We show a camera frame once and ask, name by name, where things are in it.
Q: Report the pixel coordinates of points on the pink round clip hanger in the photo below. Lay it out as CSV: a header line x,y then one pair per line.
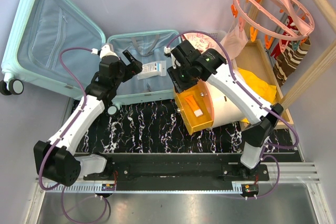
x,y
268,17

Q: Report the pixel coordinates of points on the white toiletry pack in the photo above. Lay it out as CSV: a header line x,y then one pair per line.
x,y
152,69

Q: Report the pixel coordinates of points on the red cloth item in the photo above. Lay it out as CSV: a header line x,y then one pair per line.
x,y
291,25

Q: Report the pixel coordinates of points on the translucent pink plastic bag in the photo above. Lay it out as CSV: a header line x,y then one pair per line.
x,y
234,42

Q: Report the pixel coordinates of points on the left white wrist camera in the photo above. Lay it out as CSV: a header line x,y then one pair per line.
x,y
106,50

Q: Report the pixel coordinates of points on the brown striped cloth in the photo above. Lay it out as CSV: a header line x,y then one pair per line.
x,y
288,61

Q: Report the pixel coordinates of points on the white round drum box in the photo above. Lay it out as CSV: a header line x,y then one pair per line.
x,y
218,109

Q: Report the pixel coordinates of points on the black marble pattern mat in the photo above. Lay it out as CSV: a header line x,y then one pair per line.
x,y
148,122

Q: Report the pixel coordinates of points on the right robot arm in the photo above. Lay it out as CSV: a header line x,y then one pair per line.
x,y
261,114

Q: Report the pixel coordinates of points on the yellow cloth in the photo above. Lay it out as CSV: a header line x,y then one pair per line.
x,y
262,88

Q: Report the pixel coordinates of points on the light blue hard-shell suitcase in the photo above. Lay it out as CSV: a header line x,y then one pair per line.
x,y
49,46

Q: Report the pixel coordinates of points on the wooden hanger rack frame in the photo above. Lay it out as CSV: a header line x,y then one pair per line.
x,y
311,88

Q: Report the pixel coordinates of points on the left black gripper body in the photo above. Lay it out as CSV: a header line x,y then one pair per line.
x,y
126,73

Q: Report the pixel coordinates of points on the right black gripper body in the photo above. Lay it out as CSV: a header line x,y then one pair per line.
x,y
181,77

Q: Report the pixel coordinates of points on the orange tube white cap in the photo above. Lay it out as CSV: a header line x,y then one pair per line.
x,y
193,105

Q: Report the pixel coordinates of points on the wooden tray base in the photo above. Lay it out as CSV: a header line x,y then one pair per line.
x,y
254,58

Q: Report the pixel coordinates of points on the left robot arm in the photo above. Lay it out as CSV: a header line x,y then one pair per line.
x,y
54,159

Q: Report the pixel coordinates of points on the cream pink-print cloth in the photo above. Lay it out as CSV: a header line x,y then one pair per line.
x,y
203,42

